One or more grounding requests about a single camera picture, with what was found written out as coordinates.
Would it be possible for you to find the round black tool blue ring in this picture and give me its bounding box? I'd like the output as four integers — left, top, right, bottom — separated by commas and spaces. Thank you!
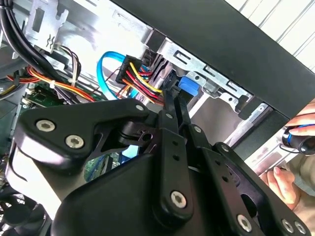
281, 124, 315, 156

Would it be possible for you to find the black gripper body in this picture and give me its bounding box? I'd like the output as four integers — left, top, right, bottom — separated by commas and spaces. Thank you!
50, 153, 237, 236

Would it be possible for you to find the person's left hand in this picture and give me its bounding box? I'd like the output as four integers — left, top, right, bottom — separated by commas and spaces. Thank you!
260, 167, 302, 211

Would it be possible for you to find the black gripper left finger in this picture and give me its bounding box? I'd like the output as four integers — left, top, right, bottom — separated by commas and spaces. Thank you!
6, 89, 195, 223

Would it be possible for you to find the person's right hand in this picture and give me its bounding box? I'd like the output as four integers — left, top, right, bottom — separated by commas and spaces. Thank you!
286, 99, 315, 136

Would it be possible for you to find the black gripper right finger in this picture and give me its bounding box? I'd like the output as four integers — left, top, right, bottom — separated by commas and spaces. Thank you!
175, 93, 311, 236

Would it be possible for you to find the power wire with black connector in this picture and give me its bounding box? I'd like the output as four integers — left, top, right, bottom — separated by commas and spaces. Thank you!
115, 54, 179, 105

